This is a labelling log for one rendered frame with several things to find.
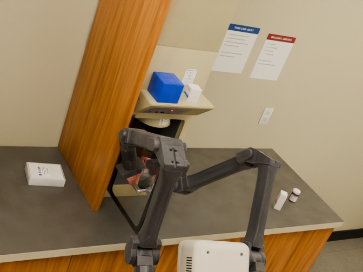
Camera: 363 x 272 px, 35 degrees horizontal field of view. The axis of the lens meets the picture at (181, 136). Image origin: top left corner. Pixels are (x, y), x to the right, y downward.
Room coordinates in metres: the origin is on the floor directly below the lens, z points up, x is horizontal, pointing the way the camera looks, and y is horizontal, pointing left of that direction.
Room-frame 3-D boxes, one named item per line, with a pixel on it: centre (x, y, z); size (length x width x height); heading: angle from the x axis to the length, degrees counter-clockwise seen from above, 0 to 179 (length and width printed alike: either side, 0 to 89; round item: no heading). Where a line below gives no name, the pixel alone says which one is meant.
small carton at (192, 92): (2.27, 0.02, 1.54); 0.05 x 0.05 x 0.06; 30
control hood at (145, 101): (2.23, 0.07, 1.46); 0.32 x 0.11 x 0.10; 130
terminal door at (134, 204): (2.05, 0.11, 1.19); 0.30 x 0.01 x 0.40; 42
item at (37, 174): (2.14, 0.50, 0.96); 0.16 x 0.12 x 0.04; 122
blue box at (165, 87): (2.18, 0.13, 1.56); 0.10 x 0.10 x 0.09; 40
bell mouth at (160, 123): (2.36, 0.16, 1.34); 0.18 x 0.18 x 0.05
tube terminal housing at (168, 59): (2.37, 0.19, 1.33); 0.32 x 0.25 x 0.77; 130
